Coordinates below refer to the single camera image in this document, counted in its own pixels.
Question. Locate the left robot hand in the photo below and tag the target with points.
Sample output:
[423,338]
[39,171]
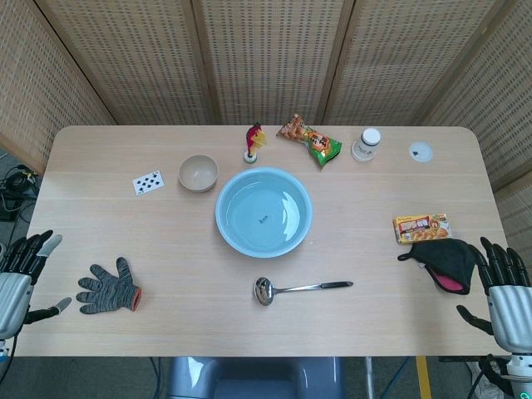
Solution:
[12,287]

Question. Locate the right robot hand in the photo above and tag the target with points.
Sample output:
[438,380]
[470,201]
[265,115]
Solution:
[507,299]

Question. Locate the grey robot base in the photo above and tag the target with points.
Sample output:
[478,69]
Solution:
[253,376]

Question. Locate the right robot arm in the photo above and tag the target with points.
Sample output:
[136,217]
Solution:
[517,374]

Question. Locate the light blue plastic basin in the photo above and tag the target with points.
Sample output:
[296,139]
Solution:
[264,212]

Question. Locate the black oven mitt pink lining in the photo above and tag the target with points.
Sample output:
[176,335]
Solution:
[444,264]

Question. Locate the grey knit work glove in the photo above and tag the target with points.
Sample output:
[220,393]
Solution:
[107,289]

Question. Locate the yellow curry box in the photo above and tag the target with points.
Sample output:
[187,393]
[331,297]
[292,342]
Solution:
[422,228]

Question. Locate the spades playing card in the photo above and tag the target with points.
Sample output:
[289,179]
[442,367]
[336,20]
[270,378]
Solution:
[148,182]

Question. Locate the white round cup lid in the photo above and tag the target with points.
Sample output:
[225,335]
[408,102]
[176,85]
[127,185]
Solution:
[420,151]

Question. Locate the white paper cup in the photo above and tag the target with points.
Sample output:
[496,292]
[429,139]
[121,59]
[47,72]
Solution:
[366,145]

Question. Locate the beige small bowl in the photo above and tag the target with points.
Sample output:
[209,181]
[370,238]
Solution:
[198,173]

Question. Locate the green orange snack bag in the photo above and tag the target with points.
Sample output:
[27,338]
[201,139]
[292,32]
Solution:
[313,141]

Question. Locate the feather shuttlecock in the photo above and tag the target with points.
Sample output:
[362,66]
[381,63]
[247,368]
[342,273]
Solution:
[253,143]

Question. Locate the woven folding screen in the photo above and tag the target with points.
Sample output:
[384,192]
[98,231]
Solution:
[266,58]

